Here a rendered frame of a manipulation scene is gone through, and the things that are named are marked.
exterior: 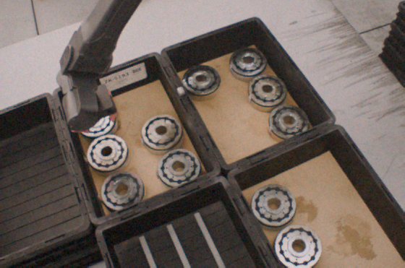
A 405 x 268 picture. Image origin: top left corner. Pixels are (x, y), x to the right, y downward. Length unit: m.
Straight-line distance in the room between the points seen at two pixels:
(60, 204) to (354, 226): 0.70
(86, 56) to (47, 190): 0.44
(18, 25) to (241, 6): 1.68
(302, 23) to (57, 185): 0.98
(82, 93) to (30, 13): 2.18
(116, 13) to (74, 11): 2.13
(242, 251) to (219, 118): 0.36
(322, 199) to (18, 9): 2.44
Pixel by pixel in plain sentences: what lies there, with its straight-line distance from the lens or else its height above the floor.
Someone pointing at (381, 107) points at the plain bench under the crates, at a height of 0.70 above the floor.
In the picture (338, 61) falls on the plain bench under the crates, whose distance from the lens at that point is 1.45.
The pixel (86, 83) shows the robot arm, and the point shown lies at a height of 1.16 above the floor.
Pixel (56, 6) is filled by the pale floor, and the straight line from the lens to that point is 2.91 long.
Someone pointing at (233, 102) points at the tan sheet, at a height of 0.83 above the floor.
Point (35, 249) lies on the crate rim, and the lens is 0.94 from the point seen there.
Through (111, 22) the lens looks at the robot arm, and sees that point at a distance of 0.70.
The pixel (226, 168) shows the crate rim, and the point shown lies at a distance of 0.93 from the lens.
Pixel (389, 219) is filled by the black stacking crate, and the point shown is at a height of 0.88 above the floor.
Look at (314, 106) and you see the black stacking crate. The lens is 1.07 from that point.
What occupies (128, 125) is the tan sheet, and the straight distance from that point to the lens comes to 1.13.
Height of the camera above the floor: 1.76
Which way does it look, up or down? 56 degrees down
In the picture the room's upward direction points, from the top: 5 degrees counter-clockwise
